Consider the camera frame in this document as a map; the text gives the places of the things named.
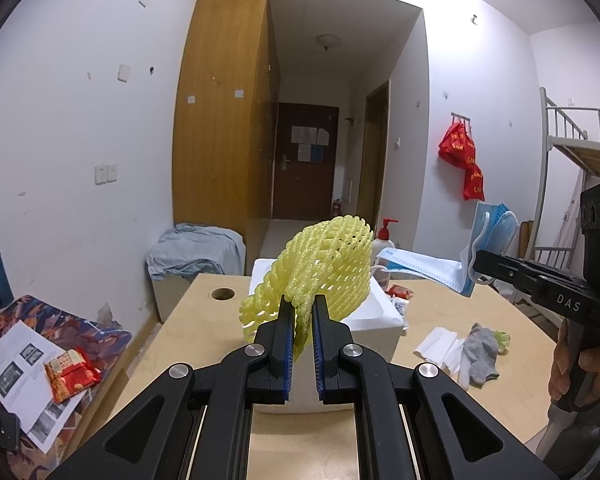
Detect red hanging bags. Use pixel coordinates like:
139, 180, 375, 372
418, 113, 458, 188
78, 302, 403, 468
438, 115, 484, 200

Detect green plastic wrapper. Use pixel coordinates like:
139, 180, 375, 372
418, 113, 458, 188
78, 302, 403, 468
493, 330, 512, 356

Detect white styrofoam box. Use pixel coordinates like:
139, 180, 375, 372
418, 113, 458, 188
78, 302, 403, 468
256, 278, 404, 415

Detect person right hand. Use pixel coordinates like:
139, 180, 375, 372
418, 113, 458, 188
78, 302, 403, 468
548, 321, 600, 405

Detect yellow foam fruit net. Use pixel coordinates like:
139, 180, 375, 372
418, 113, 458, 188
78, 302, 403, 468
239, 216, 373, 358

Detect light blue draped cloth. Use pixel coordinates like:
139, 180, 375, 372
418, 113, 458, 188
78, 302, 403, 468
146, 223, 246, 281

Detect wooden table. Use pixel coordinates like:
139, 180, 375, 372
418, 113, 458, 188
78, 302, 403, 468
54, 296, 552, 479

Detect blue surgical mask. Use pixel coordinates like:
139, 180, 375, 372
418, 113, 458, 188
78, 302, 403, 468
376, 202, 520, 297

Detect white cloth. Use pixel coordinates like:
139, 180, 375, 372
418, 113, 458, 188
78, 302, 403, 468
414, 327, 465, 375

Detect dark wooden door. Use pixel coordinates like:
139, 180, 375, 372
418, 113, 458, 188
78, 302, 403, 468
272, 103, 339, 221

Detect ceiling lamp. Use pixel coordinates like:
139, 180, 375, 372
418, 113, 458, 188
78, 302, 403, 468
315, 34, 342, 51

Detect blue white sachet pack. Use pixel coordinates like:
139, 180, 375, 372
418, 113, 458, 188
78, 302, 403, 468
391, 296, 408, 333

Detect metal bunk bed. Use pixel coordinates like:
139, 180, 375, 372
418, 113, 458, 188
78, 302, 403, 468
524, 87, 600, 271

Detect wall switch pair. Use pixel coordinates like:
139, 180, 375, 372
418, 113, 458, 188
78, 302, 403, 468
94, 164, 118, 185

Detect red fire extinguisher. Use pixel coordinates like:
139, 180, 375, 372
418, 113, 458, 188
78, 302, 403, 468
332, 198, 342, 217

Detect grey sock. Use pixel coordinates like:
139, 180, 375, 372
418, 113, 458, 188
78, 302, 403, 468
458, 323, 500, 390

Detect red orange snack bag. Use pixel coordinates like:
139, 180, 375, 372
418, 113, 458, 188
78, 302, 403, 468
44, 348, 102, 403

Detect red snack packet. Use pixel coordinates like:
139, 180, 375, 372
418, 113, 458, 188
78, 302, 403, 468
386, 284, 414, 300

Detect white printed paper sheet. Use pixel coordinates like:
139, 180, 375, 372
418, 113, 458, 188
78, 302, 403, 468
0, 321, 84, 453

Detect wooden wardrobe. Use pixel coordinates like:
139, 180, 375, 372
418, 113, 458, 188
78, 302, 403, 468
172, 0, 280, 268

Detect white lotion pump bottle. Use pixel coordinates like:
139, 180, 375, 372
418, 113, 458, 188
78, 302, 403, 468
370, 218, 396, 286

